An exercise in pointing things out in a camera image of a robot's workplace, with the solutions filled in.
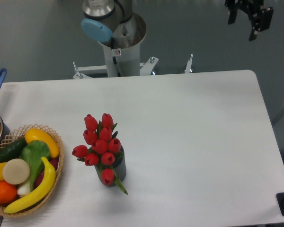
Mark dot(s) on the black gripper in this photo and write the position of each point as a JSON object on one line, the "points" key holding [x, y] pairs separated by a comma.
{"points": [[250, 7]]}

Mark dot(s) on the red tulip bouquet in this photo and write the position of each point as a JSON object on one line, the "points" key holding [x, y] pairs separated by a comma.
{"points": [[104, 147]]}

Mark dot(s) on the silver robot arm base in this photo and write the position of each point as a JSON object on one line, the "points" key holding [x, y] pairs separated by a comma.
{"points": [[113, 23]]}

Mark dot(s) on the grey ribbed vase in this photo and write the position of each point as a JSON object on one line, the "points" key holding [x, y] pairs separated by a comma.
{"points": [[119, 166]]}

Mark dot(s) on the dark red radish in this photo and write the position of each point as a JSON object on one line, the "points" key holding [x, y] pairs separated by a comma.
{"points": [[54, 162]]}

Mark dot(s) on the green bok choy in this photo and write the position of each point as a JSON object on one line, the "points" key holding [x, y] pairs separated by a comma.
{"points": [[32, 154]]}

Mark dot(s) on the woven wicker basket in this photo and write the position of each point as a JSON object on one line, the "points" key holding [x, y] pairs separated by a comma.
{"points": [[20, 133]]}

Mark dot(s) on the green cucumber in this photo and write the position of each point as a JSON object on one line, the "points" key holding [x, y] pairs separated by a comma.
{"points": [[12, 150]]}

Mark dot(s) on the yellow banana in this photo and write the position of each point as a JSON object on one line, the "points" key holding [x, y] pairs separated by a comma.
{"points": [[38, 193]]}

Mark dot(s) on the beige round disc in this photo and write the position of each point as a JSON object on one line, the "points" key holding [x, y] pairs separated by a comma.
{"points": [[16, 171]]}

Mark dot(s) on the orange fruit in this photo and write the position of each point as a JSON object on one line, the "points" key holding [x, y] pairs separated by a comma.
{"points": [[8, 193]]}

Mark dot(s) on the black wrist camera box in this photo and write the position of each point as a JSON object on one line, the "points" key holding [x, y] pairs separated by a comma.
{"points": [[264, 18]]}

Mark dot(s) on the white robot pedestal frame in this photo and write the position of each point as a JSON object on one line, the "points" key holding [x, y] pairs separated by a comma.
{"points": [[119, 63]]}

